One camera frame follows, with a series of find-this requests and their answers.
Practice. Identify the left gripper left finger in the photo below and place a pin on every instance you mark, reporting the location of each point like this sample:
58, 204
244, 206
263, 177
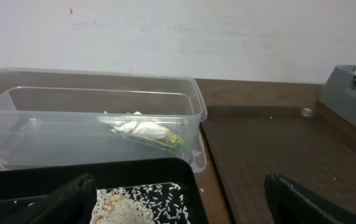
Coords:
70, 203

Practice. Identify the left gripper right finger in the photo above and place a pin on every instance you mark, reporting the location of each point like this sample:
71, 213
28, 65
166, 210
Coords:
290, 202

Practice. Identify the green orange snack wrapper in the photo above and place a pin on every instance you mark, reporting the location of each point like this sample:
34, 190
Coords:
171, 142

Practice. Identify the white tissue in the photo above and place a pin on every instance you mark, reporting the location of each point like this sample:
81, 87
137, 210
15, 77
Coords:
130, 124

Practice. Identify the grey dishwasher rack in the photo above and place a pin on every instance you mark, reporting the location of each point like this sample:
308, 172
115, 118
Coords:
339, 92

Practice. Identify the black plastic tray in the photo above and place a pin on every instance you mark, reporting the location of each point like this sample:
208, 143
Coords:
19, 188

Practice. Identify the dark brown serving tray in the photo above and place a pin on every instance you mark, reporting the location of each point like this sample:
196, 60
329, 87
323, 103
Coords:
248, 143

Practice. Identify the spilled rice and nuts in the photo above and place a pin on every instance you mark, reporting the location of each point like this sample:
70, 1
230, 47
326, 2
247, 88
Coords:
141, 204

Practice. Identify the clear plastic bin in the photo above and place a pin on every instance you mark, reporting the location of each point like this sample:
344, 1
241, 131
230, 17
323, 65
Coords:
48, 117

